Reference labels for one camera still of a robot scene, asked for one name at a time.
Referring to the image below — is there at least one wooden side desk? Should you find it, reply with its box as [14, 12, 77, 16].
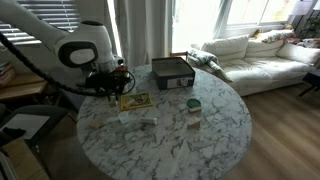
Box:
[0, 62, 47, 101]

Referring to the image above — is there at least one wooden block under lid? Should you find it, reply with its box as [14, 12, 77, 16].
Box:
[188, 106, 202, 113]

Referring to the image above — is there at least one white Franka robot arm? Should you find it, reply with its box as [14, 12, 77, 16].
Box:
[0, 0, 135, 98]

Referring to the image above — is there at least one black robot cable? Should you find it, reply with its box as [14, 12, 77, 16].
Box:
[0, 31, 137, 98]

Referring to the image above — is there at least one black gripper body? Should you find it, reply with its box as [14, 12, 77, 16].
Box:
[85, 70, 132, 97]

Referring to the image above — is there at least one white small rectangular box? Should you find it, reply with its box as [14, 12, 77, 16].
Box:
[140, 117, 158, 125]

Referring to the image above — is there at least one small wooden block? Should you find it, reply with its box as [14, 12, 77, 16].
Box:
[109, 100, 118, 107]

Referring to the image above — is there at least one white sofa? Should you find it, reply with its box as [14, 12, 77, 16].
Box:
[190, 35, 320, 96]

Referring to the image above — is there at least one yellow framed picture book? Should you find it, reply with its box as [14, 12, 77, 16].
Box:
[120, 92, 153, 111]

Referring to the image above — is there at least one dark blue open box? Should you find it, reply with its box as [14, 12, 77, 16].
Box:
[152, 57, 195, 90]

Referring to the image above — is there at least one green round lid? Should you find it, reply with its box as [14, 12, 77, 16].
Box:
[187, 98, 201, 108]

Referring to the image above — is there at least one wooden block right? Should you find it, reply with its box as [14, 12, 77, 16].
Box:
[187, 117, 201, 129]

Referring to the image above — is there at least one grey chair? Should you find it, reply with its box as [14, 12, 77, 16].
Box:
[0, 104, 68, 151]

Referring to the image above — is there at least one dark coffee table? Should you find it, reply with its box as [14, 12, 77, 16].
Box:
[299, 69, 320, 97]

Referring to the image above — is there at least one white curtain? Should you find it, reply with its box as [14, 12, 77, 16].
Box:
[112, 0, 174, 67]

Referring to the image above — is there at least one large wooden block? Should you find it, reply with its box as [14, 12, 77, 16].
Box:
[89, 116, 105, 129]

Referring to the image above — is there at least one floral cushion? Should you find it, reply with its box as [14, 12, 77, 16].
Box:
[253, 29, 295, 43]

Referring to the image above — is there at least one folded grey blanket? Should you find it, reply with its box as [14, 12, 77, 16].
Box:
[187, 49, 232, 82]

